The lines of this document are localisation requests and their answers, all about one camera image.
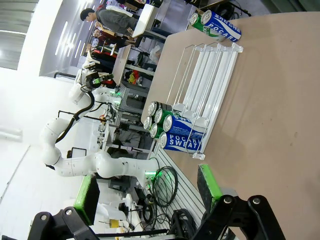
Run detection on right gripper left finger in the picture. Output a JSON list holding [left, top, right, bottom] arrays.
[[27, 174, 101, 240]]

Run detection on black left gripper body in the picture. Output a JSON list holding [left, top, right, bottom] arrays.
[[84, 72, 95, 89]]

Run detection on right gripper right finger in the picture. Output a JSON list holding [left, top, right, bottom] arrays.
[[192, 163, 286, 240]]

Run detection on green soda can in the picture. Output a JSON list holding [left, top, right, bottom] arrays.
[[153, 108, 174, 124], [149, 122, 166, 140], [188, 12, 227, 43]]

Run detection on person in grey sweater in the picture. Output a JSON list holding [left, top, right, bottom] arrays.
[[79, 7, 141, 36]]

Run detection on grey desk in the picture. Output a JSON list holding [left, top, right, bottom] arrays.
[[113, 44, 133, 86]]

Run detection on blue Pocari Sweat can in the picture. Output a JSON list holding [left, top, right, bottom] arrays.
[[162, 113, 210, 137], [157, 131, 204, 154], [200, 10, 243, 42]]

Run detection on white plastic bag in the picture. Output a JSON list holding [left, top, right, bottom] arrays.
[[149, 45, 161, 64]]

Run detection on white desk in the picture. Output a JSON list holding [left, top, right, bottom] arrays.
[[131, 4, 156, 38]]

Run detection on clear acrylic can dispenser rack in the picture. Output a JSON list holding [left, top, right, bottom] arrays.
[[164, 42, 244, 161]]

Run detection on grey slotted aluminium base plate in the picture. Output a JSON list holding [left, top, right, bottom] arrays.
[[149, 149, 216, 240]]

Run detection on aluminium frame rack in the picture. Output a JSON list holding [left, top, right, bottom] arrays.
[[116, 83, 161, 161]]

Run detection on black coiled cable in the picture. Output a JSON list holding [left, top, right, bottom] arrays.
[[147, 166, 179, 208]]

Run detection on black braided left arm hose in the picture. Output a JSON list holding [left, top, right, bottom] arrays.
[[54, 84, 96, 145]]

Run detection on black cable bundle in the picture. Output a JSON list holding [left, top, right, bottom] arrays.
[[169, 208, 202, 240]]

